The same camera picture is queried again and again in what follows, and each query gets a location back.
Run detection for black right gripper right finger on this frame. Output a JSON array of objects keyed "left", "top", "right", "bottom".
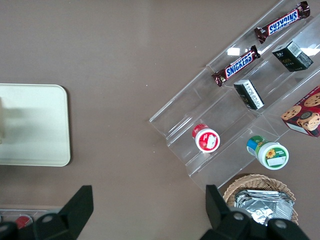
[{"left": 199, "top": 184, "right": 257, "bottom": 240}]

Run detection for green blue white-lidded jar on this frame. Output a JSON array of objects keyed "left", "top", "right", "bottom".
[{"left": 245, "top": 135, "right": 291, "bottom": 171}]

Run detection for small dark green box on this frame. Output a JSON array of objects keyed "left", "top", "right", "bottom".
[
  {"left": 271, "top": 40, "right": 315, "bottom": 73},
  {"left": 233, "top": 78, "right": 265, "bottom": 111}
]

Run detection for Snickers chocolate bar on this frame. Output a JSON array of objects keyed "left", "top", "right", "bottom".
[
  {"left": 210, "top": 44, "right": 262, "bottom": 88},
  {"left": 253, "top": 0, "right": 311, "bottom": 45}
]

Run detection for light tan wicker basket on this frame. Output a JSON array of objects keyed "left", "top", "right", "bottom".
[{"left": 222, "top": 173, "right": 300, "bottom": 226}]

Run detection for clear acrylic stepped display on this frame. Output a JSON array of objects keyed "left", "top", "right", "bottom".
[{"left": 148, "top": 0, "right": 320, "bottom": 192}]

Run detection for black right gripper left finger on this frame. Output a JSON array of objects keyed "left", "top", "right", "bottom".
[{"left": 31, "top": 184, "right": 95, "bottom": 240}]

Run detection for red soda bottle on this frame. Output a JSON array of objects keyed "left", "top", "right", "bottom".
[{"left": 14, "top": 215, "right": 33, "bottom": 230}]

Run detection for red chocolate chip cookie box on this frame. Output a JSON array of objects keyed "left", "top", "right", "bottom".
[{"left": 280, "top": 85, "right": 320, "bottom": 139}]

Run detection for clear acrylic bottle rack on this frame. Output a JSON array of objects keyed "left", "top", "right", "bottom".
[{"left": 0, "top": 204, "right": 62, "bottom": 226}]

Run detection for silver foil packets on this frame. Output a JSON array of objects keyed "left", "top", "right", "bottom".
[{"left": 234, "top": 189, "right": 294, "bottom": 227}]

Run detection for red white-lidded jar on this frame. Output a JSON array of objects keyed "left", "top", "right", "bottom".
[{"left": 191, "top": 123, "right": 221, "bottom": 153}]

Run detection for cream rectangular tray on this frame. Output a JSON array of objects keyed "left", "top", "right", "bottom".
[{"left": 0, "top": 83, "right": 72, "bottom": 168}]

